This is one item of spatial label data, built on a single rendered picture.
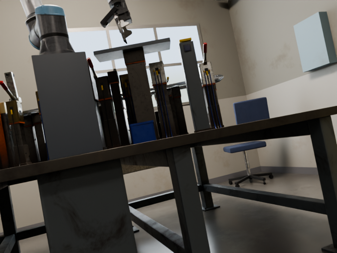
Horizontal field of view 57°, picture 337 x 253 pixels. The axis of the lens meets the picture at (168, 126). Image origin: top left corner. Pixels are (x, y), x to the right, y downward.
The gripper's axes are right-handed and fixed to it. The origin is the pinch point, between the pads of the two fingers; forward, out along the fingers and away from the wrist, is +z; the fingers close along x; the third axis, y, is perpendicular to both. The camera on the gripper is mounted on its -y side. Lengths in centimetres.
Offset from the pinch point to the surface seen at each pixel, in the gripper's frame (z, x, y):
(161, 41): 12.0, -14.3, 17.0
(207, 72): 28.9, 5.1, 36.7
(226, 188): 106, 89, 37
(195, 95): 40.9, -10.0, 24.9
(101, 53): 8.6, -14.6, -11.7
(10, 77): -3, 7, -65
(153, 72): 19.8, 4.7, 9.4
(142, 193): 103, 220, -44
